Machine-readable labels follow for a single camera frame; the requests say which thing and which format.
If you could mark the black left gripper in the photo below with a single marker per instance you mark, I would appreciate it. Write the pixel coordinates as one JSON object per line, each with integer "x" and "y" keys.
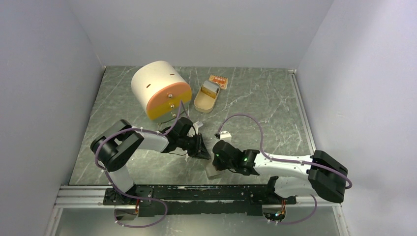
{"x": 200, "y": 150}

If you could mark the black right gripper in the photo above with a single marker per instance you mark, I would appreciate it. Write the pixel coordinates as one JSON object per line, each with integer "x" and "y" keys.
{"x": 219, "y": 166}

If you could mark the gold oval tray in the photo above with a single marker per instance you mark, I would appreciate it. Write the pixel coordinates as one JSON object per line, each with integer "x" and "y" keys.
{"x": 204, "y": 103}

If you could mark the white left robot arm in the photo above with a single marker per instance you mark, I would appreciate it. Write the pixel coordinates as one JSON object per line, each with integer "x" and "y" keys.
{"x": 116, "y": 145}

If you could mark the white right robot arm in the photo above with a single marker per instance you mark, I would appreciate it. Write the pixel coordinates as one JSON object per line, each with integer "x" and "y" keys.
{"x": 318, "y": 174}

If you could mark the cream cylindrical drawer box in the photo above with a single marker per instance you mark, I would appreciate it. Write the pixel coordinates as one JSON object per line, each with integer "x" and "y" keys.
{"x": 160, "y": 89}

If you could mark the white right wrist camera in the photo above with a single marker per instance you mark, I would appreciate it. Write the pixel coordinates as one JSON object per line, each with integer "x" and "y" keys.
{"x": 224, "y": 135}

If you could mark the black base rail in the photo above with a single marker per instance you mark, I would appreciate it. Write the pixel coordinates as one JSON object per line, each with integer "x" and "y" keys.
{"x": 196, "y": 199}

